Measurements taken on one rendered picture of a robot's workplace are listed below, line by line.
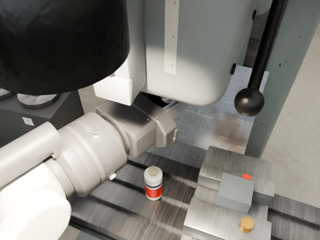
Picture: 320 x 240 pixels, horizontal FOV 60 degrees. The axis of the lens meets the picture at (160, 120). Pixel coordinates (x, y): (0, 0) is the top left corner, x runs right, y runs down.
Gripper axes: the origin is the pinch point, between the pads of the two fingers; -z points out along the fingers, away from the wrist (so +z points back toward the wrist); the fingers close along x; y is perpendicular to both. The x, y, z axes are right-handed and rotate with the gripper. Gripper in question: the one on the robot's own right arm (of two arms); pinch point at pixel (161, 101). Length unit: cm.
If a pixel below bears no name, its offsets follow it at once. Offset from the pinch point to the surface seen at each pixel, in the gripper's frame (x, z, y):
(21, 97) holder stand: 30.7, 11.4, 10.6
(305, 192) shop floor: -27, -102, 122
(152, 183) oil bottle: 0.8, 1.4, 22.8
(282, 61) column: -3.2, -41.2, 10.3
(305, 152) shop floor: -13, -132, 122
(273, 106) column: -5.2, -42.2, 25.3
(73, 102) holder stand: 26.1, 2.4, 14.9
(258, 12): -6.0, -13.4, -11.9
